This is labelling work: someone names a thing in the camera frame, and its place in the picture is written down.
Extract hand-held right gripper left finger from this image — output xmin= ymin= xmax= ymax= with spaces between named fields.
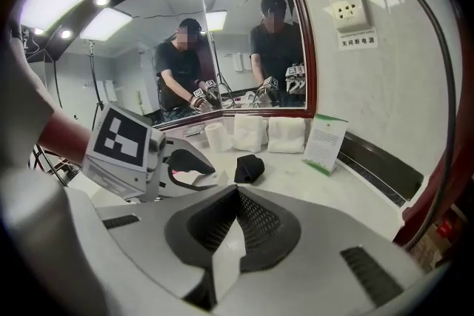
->
xmin=96 ymin=185 xmax=238 ymax=300

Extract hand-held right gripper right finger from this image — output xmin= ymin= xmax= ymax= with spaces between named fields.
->
xmin=221 ymin=185 xmax=425 ymax=316

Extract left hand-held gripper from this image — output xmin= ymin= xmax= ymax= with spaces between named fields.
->
xmin=81 ymin=103 xmax=224 ymax=203

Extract metal soap dish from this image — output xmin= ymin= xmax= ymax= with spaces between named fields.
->
xmin=183 ymin=124 xmax=207 ymax=138

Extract person's left forearm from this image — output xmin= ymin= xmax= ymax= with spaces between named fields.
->
xmin=35 ymin=107 xmax=94 ymax=165

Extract toilet paper roll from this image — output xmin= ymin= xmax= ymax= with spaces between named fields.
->
xmin=204 ymin=121 xmax=233 ymax=154

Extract white folded towel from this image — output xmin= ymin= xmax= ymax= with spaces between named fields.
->
xmin=232 ymin=113 xmax=268 ymax=154
xmin=267 ymin=116 xmax=307 ymax=155

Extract white green sign card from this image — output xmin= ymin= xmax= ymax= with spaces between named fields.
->
xmin=301 ymin=113 xmax=350 ymax=178

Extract long black tray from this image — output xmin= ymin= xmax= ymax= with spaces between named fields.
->
xmin=334 ymin=130 xmax=426 ymax=204

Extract large wood-framed mirror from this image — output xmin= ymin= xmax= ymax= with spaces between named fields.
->
xmin=20 ymin=0 xmax=224 ymax=130

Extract black tripod stand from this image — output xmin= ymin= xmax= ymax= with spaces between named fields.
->
xmin=28 ymin=143 xmax=76 ymax=186

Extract red carton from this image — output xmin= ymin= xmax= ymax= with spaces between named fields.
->
xmin=435 ymin=221 xmax=455 ymax=238

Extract narrow wood-framed mirror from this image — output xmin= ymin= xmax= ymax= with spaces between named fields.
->
xmin=197 ymin=0 xmax=318 ymax=120

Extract white label sticker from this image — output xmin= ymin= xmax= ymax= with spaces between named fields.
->
xmin=337 ymin=27 xmax=380 ymax=52

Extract dark wooden door frame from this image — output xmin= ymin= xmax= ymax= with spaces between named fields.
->
xmin=391 ymin=121 xmax=468 ymax=249

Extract thick black cable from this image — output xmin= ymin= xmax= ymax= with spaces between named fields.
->
xmin=350 ymin=0 xmax=459 ymax=253

